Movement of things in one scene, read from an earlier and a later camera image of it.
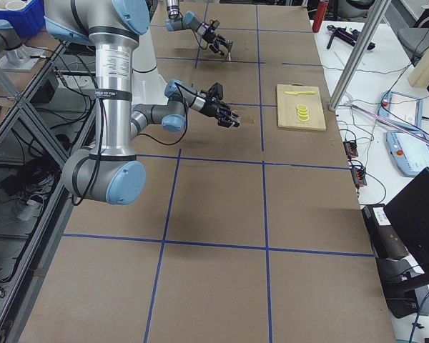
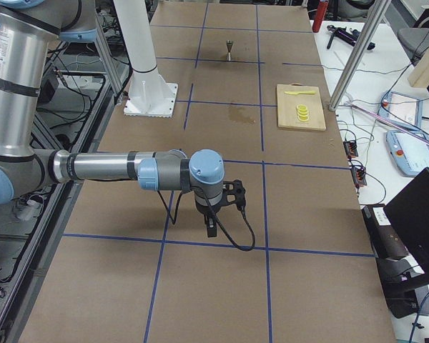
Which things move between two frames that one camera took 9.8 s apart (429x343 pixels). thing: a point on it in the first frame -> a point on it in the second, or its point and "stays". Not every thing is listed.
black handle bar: (330, 41) stays
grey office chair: (417, 41) stays
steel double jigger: (229, 43) stays
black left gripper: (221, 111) -> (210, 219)
